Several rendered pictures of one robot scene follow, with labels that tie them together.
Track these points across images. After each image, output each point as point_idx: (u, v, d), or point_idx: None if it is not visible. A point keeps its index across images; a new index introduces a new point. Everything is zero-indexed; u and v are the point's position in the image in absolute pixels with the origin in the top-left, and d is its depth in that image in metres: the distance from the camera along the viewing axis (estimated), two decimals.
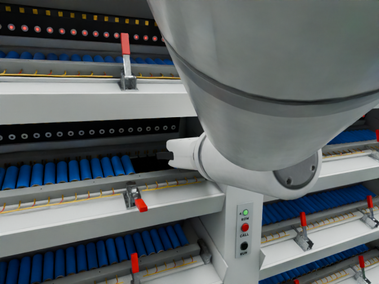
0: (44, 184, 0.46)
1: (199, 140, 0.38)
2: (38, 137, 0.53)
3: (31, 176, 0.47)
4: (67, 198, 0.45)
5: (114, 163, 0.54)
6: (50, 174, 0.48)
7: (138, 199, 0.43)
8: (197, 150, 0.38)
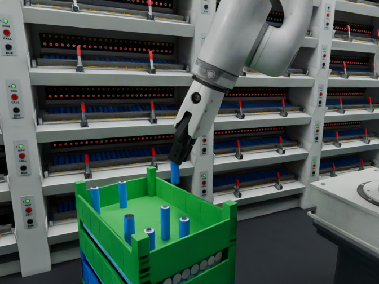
0: None
1: None
2: None
3: None
4: None
5: None
6: None
7: None
8: None
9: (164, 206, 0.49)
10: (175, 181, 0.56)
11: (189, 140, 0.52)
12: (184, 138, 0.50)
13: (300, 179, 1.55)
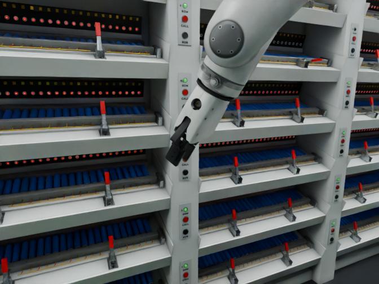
0: None
1: None
2: None
3: None
4: (274, 62, 0.94)
5: (282, 55, 1.03)
6: None
7: (312, 59, 0.92)
8: None
9: None
10: (296, 54, 1.08)
11: (187, 143, 0.51)
12: (180, 142, 0.49)
13: (314, 246, 1.20)
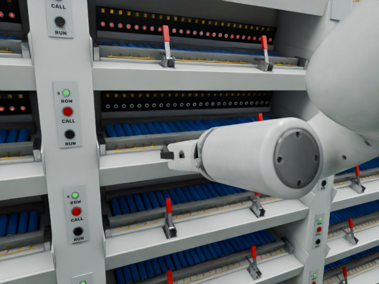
0: None
1: None
2: (188, 106, 0.78)
3: (193, 126, 0.74)
4: None
5: (235, 121, 0.80)
6: (203, 125, 0.74)
7: None
8: None
9: None
10: (256, 117, 0.85)
11: None
12: (171, 158, 0.50)
13: None
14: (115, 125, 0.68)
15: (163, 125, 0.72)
